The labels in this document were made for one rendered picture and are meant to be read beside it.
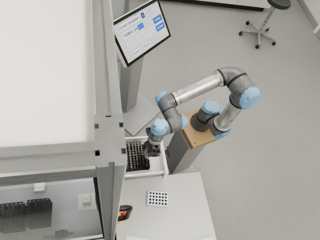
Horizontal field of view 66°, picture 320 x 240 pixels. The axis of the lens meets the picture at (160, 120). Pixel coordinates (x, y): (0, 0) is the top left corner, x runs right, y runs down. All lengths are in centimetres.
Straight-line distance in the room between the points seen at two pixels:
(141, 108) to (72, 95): 234
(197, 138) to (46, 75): 144
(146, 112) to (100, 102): 236
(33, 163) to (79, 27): 28
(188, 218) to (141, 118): 136
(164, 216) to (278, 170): 172
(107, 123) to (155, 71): 282
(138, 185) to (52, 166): 130
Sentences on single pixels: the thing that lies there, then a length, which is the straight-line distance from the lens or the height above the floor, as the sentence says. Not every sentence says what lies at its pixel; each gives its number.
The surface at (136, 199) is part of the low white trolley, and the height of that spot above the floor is 76.
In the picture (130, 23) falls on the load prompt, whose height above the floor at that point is 115.
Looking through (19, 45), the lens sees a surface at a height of 197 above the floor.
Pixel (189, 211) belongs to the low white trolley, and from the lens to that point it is 163.
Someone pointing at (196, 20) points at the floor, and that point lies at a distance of 413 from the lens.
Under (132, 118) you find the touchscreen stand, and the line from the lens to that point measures 266.
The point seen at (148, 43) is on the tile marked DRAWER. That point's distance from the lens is 197.
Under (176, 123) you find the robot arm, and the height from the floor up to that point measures 130.
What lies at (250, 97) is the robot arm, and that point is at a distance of 128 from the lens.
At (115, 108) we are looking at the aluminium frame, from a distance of 37.
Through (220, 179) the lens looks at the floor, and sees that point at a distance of 263.
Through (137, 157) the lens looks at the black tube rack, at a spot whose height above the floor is 90.
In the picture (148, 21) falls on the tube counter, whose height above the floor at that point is 111.
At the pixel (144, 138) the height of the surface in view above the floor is 89.
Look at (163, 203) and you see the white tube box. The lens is 157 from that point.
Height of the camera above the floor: 230
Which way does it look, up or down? 57 degrees down
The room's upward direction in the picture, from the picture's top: 19 degrees clockwise
